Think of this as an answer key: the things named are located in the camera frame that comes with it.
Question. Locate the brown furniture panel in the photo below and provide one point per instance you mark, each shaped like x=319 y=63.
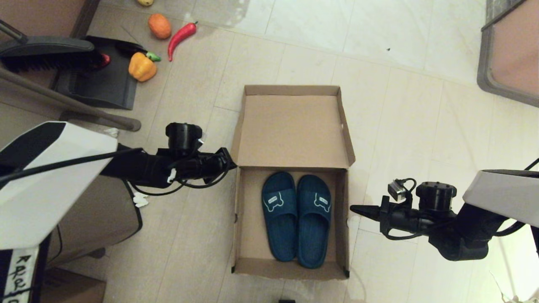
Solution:
x=42 y=17

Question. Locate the black dustpan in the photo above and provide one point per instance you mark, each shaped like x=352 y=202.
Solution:
x=101 y=86

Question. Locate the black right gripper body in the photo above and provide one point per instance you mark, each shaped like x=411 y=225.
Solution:
x=400 y=221

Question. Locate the brown plastic trash bin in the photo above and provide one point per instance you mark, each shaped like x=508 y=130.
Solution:
x=97 y=219

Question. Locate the orange toy bell pepper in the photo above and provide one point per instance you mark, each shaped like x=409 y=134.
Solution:
x=142 y=67

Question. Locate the small red toy vegetable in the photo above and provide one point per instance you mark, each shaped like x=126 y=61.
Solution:
x=104 y=60

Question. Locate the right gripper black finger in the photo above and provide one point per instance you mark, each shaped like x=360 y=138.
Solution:
x=374 y=214
x=372 y=208

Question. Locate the brown cardboard shoe box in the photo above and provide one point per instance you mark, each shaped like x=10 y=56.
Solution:
x=290 y=130

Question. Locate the red toy chili pepper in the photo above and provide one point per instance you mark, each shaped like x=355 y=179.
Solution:
x=178 y=38

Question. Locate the dark toy eggplant green stem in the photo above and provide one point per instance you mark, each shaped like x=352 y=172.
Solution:
x=153 y=57

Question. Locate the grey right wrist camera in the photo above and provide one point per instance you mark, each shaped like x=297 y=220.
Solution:
x=396 y=189

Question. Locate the crumpled white tissue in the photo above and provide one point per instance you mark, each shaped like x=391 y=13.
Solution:
x=141 y=201
x=112 y=132

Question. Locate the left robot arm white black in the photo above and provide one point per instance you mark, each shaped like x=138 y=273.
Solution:
x=50 y=198

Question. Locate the grey metal furniture frame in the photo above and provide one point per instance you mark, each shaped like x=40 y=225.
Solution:
x=63 y=100

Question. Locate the brown table grey rim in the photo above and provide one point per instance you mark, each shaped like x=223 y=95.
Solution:
x=516 y=52

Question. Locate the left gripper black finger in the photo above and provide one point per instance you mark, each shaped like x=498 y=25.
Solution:
x=227 y=167
x=228 y=156

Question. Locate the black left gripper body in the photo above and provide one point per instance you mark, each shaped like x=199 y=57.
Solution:
x=202 y=166

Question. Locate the printed cardboard carton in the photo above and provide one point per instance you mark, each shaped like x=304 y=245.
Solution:
x=76 y=290

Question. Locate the black floor brush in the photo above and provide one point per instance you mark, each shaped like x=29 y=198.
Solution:
x=50 y=54

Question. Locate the blue rubber slipper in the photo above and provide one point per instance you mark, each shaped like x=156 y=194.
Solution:
x=280 y=219
x=313 y=227

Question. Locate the orange toy tangerine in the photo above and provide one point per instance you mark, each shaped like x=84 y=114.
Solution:
x=159 y=26

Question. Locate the yellow toy fruit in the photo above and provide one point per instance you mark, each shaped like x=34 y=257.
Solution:
x=145 y=2

